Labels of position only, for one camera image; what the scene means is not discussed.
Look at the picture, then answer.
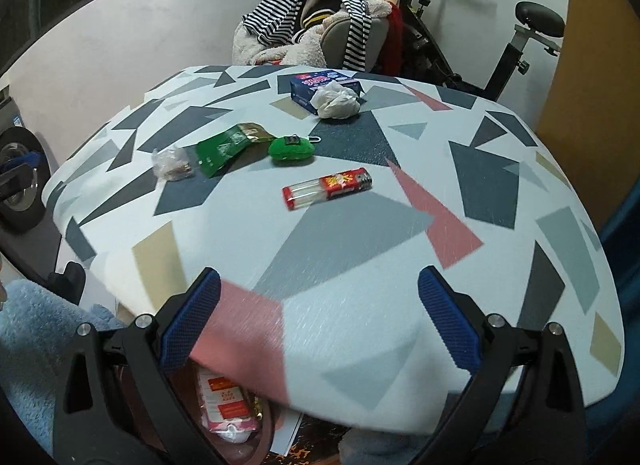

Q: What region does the dark yellow striped sweater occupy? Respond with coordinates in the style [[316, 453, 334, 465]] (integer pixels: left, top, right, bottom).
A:
[[292, 0, 346, 41]]

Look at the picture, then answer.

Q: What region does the white fleece garment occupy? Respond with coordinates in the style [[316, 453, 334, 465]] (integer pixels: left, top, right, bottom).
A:
[[232, 0, 396, 68]]

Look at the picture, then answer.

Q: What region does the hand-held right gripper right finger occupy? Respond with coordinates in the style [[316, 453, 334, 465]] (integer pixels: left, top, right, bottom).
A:
[[415, 266, 586, 465]]

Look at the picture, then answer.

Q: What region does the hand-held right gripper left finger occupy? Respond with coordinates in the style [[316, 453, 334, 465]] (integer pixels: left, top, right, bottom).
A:
[[64, 267, 223, 465]]

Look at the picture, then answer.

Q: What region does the green plush keychain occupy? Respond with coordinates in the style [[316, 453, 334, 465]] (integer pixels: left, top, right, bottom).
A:
[[268, 132, 325, 165]]

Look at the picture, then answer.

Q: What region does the geometric patterned table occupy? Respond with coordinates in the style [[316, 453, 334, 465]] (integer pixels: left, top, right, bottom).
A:
[[42, 62, 625, 433]]

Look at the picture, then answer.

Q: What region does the black object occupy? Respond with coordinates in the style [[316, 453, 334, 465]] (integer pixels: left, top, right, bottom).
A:
[[49, 262, 87, 306]]

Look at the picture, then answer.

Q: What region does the blue cardboard box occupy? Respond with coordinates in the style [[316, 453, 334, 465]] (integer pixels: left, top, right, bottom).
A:
[[290, 69, 363, 113]]

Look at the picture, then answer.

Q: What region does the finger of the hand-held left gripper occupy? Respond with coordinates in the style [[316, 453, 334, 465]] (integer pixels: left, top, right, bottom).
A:
[[0, 150, 43, 172], [0, 165, 32, 206]]

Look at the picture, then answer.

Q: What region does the orange wooden panel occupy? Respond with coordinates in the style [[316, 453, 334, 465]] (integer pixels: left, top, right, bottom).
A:
[[535, 0, 640, 226]]

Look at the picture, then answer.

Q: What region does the brown round bin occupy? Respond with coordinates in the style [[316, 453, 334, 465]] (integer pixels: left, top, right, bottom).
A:
[[115, 360, 301, 465]]

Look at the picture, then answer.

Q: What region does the white tissue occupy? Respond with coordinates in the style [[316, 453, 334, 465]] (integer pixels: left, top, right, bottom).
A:
[[310, 82, 362, 120]]

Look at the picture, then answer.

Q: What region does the red garment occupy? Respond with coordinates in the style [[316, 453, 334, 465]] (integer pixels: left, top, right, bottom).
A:
[[382, 2, 406, 77]]

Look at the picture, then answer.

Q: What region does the black exercise bike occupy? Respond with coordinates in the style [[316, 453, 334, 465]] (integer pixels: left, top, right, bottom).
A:
[[380, 0, 565, 101]]

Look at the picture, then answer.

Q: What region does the green gold foil wrapper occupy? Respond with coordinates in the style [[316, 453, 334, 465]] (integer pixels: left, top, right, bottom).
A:
[[195, 122, 276, 178]]

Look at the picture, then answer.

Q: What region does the clear wrapper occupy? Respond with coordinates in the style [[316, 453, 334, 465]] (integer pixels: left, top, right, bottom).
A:
[[151, 144, 197, 181]]

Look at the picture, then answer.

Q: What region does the white paper sheet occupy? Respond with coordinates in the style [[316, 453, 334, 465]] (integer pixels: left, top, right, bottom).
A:
[[270, 410, 303, 456]]

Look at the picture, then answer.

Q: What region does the person's left forearm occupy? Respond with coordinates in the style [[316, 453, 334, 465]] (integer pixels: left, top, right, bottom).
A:
[[0, 280, 133, 446]]

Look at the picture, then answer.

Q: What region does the black white striped shirt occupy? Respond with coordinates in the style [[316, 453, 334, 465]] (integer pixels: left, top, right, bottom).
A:
[[242, 0, 373, 73]]

